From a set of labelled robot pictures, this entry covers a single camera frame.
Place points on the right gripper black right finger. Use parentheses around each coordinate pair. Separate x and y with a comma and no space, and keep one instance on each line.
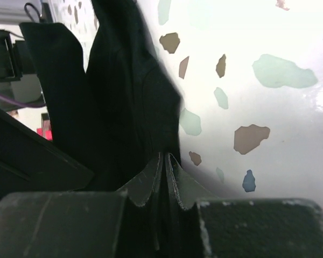
(203,225)

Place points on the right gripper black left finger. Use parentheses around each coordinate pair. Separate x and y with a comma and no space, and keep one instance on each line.
(83,224)

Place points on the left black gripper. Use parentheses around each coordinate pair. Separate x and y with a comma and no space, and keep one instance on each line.
(29,162)

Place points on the black t shirt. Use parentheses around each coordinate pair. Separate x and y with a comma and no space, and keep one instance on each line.
(117,113)

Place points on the folded red t shirt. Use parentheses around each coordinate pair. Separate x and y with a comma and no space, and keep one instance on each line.
(47,134)

